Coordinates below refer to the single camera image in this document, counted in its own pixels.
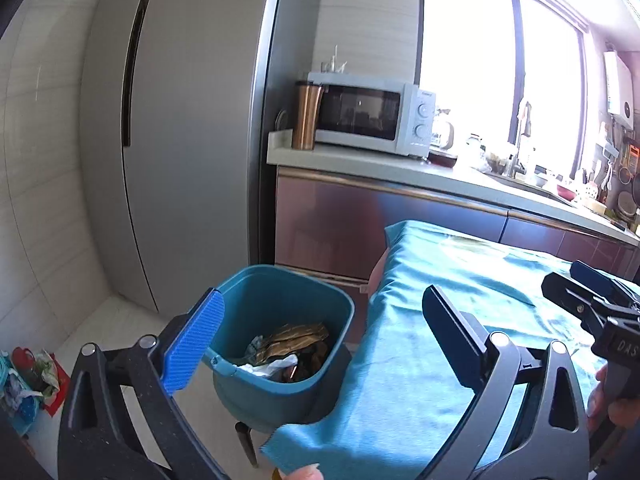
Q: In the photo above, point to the white microwave oven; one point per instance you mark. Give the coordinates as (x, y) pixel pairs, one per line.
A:
(360, 110)

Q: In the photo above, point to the white tissue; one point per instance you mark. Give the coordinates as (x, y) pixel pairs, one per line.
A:
(265, 369)

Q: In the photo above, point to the hanging kitchen utensils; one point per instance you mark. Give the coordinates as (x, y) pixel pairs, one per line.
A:
(622, 175)

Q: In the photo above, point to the teal packet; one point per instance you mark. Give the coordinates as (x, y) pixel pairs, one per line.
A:
(17, 400)

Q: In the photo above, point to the small red bowl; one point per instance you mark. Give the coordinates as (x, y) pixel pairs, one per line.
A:
(565, 191)

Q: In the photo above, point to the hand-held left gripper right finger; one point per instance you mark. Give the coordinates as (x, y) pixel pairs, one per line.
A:
(447, 332)

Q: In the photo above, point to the grey refrigerator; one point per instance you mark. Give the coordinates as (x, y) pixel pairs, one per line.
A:
(200, 135)

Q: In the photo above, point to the red packet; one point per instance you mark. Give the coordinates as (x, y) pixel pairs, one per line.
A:
(47, 375)

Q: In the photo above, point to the white water heater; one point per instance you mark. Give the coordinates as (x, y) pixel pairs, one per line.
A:
(617, 90)

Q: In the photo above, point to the glass electric kettle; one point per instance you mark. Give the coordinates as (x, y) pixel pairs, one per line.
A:
(444, 132)

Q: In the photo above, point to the small white ornament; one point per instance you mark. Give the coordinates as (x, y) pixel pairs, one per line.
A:
(334, 62)

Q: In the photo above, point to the clear plastic bag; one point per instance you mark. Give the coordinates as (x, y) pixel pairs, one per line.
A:
(475, 152)

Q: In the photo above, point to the kitchen counter cabinet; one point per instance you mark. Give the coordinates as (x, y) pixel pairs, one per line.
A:
(350, 220)

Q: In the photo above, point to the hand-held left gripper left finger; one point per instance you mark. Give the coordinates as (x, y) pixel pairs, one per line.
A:
(192, 345)

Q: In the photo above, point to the dark red bowl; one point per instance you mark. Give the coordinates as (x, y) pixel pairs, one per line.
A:
(442, 159)

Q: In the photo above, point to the copper thermos flask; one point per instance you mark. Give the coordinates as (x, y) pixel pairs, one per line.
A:
(306, 120)

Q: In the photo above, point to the kitchen window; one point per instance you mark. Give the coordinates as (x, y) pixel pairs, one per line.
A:
(465, 60)

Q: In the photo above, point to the person's left hand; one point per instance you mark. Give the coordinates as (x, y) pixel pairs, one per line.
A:
(305, 474)

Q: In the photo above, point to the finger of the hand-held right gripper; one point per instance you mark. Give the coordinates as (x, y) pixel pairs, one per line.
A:
(607, 282)
(580, 300)

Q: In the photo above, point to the blue floral tablecloth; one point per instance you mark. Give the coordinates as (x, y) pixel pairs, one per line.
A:
(410, 360)

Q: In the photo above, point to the person's right hand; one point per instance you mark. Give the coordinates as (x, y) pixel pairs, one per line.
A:
(625, 412)

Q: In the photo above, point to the trash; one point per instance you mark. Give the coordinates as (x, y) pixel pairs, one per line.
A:
(295, 335)

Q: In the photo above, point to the teal plastic bin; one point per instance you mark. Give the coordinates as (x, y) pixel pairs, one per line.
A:
(310, 400)

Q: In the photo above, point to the steel kitchen faucet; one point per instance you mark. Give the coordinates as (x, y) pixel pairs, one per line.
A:
(522, 135)

